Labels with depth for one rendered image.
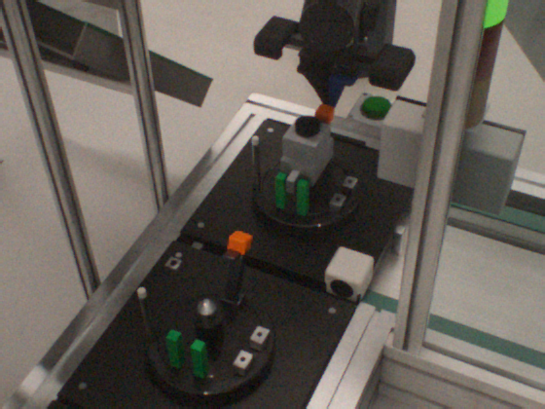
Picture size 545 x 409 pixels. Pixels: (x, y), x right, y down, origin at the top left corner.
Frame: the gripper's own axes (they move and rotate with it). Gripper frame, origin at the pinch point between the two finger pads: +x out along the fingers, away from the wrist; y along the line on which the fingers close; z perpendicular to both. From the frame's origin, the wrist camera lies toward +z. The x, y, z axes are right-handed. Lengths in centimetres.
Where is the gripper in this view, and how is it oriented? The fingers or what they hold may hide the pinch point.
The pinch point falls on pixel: (332, 87)
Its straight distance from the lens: 102.6
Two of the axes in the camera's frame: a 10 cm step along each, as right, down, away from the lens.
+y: -9.0, -2.9, 3.2
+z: 4.4, -6.5, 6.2
